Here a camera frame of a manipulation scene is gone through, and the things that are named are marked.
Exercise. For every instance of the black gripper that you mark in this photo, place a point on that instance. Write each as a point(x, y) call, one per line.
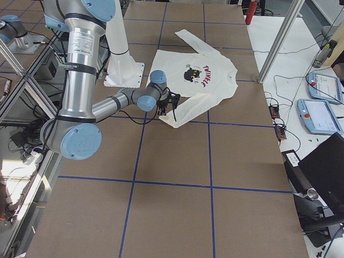
point(163, 103)

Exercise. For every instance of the cream long-sleeve cat shirt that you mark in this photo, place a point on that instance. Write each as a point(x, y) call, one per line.
point(204, 78)

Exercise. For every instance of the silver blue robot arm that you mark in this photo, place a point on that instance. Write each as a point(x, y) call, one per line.
point(73, 132)
point(12, 29)

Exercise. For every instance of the far orange terminal box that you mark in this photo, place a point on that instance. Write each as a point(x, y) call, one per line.
point(274, 111)

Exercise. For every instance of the orange terminal box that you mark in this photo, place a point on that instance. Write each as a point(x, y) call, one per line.
point(274, 111)
point(280, 130)

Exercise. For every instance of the near orange terminal box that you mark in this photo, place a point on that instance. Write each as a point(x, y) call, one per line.
point(280, 130)

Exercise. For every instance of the red cardboard tube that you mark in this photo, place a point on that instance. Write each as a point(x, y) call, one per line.
point(250, 12)

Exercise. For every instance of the near blue teach pendant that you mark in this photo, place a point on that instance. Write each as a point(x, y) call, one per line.
point(318, 117)

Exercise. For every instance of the blue teach pendant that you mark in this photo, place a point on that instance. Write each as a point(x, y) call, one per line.
point(318, 117)
point(325, 87)

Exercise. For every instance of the far blue teach pendant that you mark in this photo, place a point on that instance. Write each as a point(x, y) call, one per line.
point(325, 87)

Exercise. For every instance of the white camera pedestal column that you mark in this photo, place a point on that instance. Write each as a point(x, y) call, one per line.
point(122, 71)

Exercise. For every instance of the aluminium frame post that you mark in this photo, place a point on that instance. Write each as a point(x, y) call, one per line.
point(287, 23)

